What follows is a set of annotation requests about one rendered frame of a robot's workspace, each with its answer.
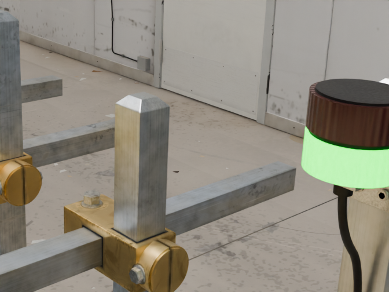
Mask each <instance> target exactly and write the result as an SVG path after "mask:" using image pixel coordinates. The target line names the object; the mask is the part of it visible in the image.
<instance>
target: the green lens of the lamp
mask: <svg viewBox="0 0 389 292"><path fill-rule="evenodd" d="M302 168H303V169H304V170H305V171H306V172H307V173H309V174H310V175H311V176H313V177H315V178H317V179H320V180H322V181H325V182H328V183H331V184H336V185H341V186H345V187H353V188H382V187H388V186H389V149H386V150H378V151H367V150H358V149H349V148H343V147H338V146H335V145H332V144H328V143H325V142H323V141H321V140H318V139H316V138H315V137H313V136H312V135H311V134H310V133H309V130H308V129H307V127H305V131H304V142H303V153H302Z"/></svg>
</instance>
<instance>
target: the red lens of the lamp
mask: <svg viewBox="0 0 389 292"><path fill-rule="evenodd" d="M317 83H319V82H316V83H314V84H312V85H311V86H310V87H309V98H308V104H307V115H306V127H307V129H308V130H309V131H311V132H312V133H314V134H315V135H317V136H320V137H322V138H325V139H327V140H331V141H335V142H338V143H343V144H349V145H358V146H365V147H385V146H389V107H367V106H360V105H352V104H346V103H341V102H338V101H333V100H330V99H328V98H325V97H322V96H320V95H319V94H318V93H317V92H316V91H315V90H314V88H315V86H316V84H317Z"/></svg>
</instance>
